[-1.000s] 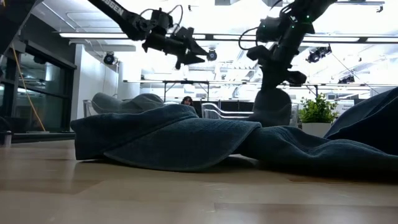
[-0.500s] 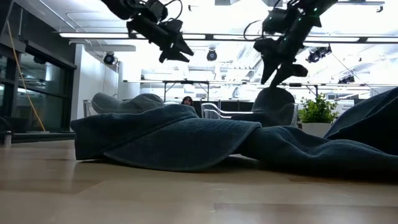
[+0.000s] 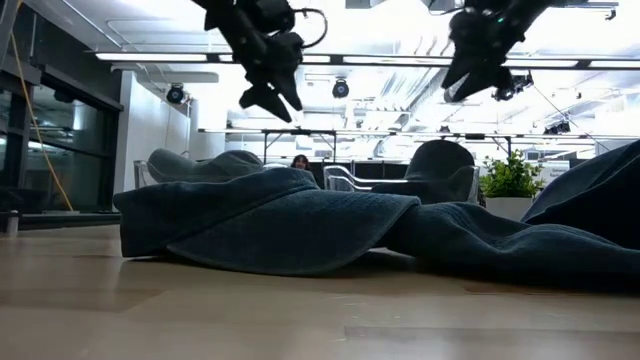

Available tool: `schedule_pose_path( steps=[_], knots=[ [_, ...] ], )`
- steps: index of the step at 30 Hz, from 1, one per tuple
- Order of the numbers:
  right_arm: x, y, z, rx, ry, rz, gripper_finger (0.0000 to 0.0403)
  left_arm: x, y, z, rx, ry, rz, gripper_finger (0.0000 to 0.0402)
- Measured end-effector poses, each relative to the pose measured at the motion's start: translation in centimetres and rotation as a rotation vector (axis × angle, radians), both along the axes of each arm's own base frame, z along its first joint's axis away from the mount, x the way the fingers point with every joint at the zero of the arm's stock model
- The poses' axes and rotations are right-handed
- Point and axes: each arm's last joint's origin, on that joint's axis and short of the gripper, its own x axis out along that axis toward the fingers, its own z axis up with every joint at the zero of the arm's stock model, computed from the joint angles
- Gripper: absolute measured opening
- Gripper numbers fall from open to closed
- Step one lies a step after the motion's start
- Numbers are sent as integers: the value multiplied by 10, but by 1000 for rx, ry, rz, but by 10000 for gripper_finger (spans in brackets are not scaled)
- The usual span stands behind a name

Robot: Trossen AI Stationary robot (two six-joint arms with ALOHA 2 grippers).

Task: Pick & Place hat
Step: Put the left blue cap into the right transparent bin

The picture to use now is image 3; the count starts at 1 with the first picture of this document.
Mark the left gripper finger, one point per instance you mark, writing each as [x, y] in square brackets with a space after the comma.
[295, 87]
[265, 97]

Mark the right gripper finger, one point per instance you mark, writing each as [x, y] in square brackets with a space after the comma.
[485, 82]
[457, 72]

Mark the dark blue denim cap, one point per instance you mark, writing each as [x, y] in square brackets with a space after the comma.
[500, 245]
[225, 165]

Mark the grey denim cap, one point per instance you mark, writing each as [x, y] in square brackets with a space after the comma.
[440, 165]

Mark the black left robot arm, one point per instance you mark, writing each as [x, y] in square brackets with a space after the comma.
[225, 17]

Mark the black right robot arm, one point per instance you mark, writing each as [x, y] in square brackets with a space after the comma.
[520, 10]

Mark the black track light cluster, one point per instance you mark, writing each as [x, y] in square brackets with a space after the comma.
[517, 84]
[557, 128]

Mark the round black spotlight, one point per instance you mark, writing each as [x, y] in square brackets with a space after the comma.
[175, 94]
[340, 89]

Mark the person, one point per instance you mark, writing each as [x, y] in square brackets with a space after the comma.
[301, 162]

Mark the grey ceiling light fixture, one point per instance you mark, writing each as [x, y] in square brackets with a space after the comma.
[575, 3]

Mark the green plant white pot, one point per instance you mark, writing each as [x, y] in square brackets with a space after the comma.
[510, 180]

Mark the white printed sign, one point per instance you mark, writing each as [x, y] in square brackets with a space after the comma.
[556, 172]

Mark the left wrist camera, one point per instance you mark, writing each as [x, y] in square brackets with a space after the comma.
[272, 15]

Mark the black framed glass wall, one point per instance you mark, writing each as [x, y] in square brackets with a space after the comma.
[75, 150]

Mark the black frame rail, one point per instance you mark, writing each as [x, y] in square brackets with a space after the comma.
[70, 220]

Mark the grey metal post foot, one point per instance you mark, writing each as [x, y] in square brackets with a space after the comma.
[10, 222]

